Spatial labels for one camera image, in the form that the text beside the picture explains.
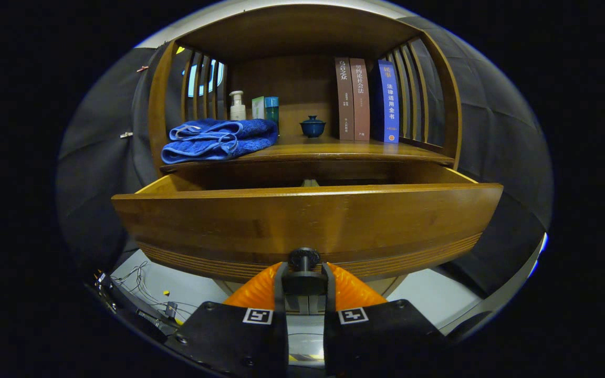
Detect white pump bottle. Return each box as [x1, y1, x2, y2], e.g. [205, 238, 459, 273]
[229, 90, 247, 121]

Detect wooden countertop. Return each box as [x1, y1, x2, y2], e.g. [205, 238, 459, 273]
[160, 135, 455, 171]

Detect wooden drawer with black knob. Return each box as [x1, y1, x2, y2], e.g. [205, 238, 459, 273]
[111, 167, 504, 295]

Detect dark brown book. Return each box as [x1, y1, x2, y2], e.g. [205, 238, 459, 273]
[335, 57, 355, 141]

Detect floor cable bundle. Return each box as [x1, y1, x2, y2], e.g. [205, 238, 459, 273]
[95, 261, 198, 337]

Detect brown wooden cabinet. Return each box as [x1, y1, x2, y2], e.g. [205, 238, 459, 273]
[148, 4, 463, 296]

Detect teal bottle with blue cap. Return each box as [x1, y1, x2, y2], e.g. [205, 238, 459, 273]
[264, 96, 280, 129]

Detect blue lidded teacup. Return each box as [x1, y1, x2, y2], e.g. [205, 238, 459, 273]
[299, 115, 327, 139]

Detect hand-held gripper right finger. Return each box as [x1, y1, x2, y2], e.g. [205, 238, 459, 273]
[324, 261, 446, 377]

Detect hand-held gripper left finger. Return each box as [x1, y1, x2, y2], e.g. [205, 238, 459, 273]
[175, 261, 288, 378]

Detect blue book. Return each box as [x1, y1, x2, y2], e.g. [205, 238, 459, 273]
[371, 59, 400, 144]

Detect blue folded towel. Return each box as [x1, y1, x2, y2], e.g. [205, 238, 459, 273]
[161, 118, 279, 165]

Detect light brown book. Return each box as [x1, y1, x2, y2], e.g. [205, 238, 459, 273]
[350, 58, 371, 141]

